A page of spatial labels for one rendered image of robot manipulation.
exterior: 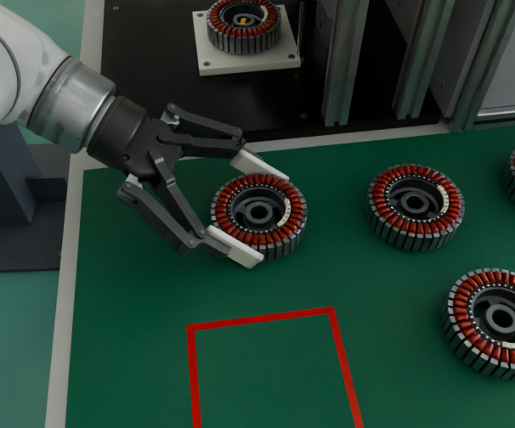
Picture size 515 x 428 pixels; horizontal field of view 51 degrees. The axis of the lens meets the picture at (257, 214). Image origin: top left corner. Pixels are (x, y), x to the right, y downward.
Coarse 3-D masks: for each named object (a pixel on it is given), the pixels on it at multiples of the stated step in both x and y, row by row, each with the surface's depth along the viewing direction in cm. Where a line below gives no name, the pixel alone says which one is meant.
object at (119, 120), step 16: (112, 112) 55; (128, 112) 56; (144, 112) 58; (112, 128) 55; (128, 128) 56; (144, 128) 60; (160, 128) 61; (96, 144) 56; (112, 144) 56; (128, 144) 56; (144, 144) 59; (160, 144) 60; (112, 160) 57; (128, 160) 57; (144, 160) 58; (176, 160) 60; (144, 176) 58
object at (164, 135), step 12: (168, 132) 60; (180, 144) 61; (192, 144) 62; (204, 144) 63; (216, 144) 64; (228, 144) 64; (240, 144) 65; (192, 156) 64; (204, 156) 65; (216, 156) 66; (228, 156) 66
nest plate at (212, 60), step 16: (288, 32) 84; (208, 48) 81; (272, 48) 81; (288, 48) 81; (208, 64) 79; (224, 64) 79; (240, 64) 79; (256, 64) 79; (272, 64) 79; (288, 64) 80
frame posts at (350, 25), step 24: (336, 0) 61; (360, 0) 59; (432, 0) 60; (336, 24) 63; (360, 24) 61; (432, 24) 62; (336, 48) 63; (408, 48) 67; (432, 48) 65; (336, 72) 66; (408, 72) 68; (432, 72) 68; (336, 96) 69; (408, 96) 71; (336, 120) 73
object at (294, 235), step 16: (240, 176) 66; (256, 176) 65; (272, 176) 66; (224, 192) 64; (240, 192) 64; (256, 192) 65; (272, 192) 65; (288, 192) 64; (224, 208) 62; (240, 208) 65; (256, 208) 64; (272, 208) 65; (288, 208) 62; (304, 208) 63; (224, 224) 61; (256, 224) 63; (272, 224) 64; (288, 224) 61; (304, 224) 62; (240, 240) 60; (256, 240) 60; (272, 240) 60; (288, 240) 60; (272, 256) 61
